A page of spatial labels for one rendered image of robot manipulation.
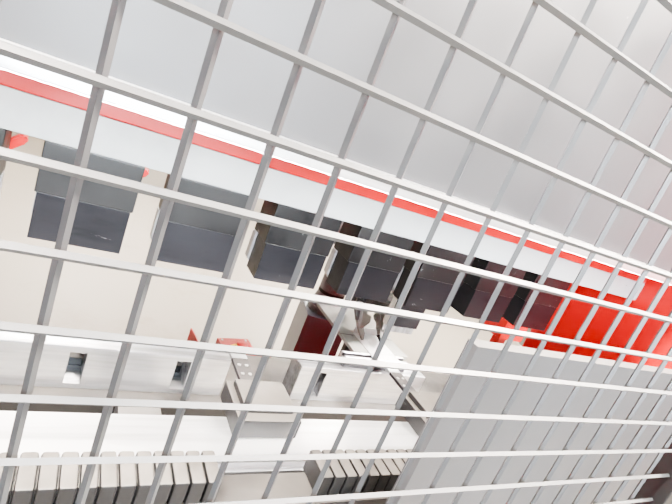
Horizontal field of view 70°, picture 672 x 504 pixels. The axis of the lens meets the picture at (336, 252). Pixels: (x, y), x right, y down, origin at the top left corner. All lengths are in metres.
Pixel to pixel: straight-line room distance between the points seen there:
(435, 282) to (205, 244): 0.58
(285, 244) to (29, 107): 0.49
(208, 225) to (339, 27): 0.43
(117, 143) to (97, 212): 0.12
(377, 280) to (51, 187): 0.67
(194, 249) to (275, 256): 0.16
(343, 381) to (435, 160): 0.64
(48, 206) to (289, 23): 0.49
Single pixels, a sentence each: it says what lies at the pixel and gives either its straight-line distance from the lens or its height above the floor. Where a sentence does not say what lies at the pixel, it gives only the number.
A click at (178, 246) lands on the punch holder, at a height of 1.21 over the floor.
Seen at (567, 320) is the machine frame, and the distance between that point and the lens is 1.99.
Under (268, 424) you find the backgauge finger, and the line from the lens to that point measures 0.89.
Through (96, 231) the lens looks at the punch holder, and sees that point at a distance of 0.93.
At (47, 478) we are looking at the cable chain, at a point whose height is 1.04.
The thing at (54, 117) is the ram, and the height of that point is 1.38.
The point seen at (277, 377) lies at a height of 0.87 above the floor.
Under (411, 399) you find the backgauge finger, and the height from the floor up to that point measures 1.02.
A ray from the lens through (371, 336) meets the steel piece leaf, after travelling 1.41.
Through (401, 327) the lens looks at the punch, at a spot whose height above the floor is 1.10.
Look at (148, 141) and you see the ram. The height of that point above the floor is 1.38.
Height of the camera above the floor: 1.54
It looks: 15 degrees down
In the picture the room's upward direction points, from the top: 22 degrees clockwise
